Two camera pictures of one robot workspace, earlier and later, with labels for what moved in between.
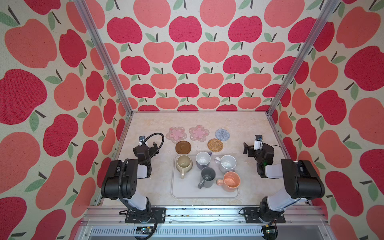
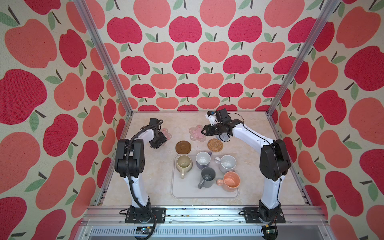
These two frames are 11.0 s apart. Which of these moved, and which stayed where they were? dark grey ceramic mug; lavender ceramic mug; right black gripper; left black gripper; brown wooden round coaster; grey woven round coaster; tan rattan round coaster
Moved: left black gripper; right black gripper
Stayed: grey woven round coaster; lavender ceramic mug; brown wooden round coaster; dark grey ceramic mug; tan rattan round coaster
